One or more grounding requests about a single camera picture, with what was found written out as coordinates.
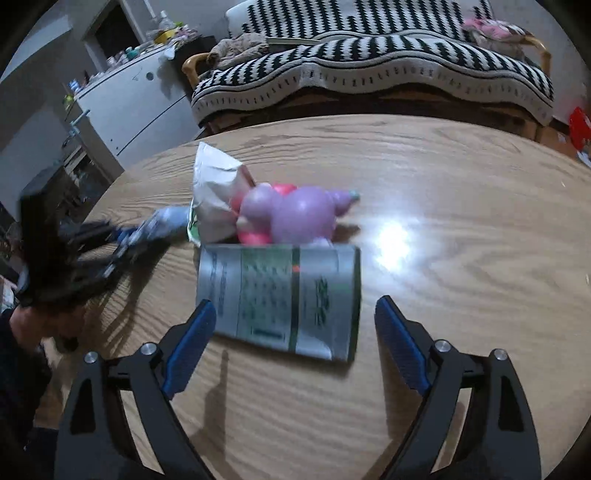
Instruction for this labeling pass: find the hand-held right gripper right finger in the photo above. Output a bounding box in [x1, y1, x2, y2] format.
[374, 295, 542, 480]

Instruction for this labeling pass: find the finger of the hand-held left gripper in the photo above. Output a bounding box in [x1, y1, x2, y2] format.
[74, 250, 136, 283]
[65, 220, 139, 251]

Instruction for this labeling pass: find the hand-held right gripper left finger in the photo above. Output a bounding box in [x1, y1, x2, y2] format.
[54, 299, 218, 480]

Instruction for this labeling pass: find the blue white wrapper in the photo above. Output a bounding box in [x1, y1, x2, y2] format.
[131, 205, 193, 252]

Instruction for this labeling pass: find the silver green-printed packet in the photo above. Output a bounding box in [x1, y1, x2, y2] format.
[196, 244, 362, 364]

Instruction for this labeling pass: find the person's left forearm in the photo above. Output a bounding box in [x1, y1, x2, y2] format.
[0, 305, 62, 444]

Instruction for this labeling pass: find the dark shelf unit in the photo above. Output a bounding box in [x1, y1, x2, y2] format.
[18, 143, 117, 217]

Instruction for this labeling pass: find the white snack bag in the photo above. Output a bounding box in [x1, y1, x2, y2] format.
[187, 141, 256, 245]

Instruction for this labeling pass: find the white cabinet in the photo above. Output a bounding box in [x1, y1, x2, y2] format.
[73, 42, 205, 161]

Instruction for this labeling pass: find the purple pink plastic toy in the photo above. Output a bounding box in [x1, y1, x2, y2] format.
[237, 182, 362, 246]

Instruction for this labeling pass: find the group of small bottles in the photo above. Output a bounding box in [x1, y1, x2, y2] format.
[64, 25, 200, 109]

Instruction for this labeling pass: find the brown crumpled cloth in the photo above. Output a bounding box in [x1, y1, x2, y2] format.
[207, 34, 269, 71]

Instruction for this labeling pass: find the black white wavy-edged sofa cover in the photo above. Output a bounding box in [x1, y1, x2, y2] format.
[191, 29, 555, 128]

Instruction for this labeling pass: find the red plastic object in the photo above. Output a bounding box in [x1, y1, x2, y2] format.
[569, 107, 591, 145]

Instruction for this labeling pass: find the pink plush toy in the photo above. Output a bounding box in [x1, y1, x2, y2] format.
[462, 16, 514, 43]

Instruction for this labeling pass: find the patterned wooden-frame sofa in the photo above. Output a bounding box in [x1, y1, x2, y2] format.
[182, 0, 555, 136]

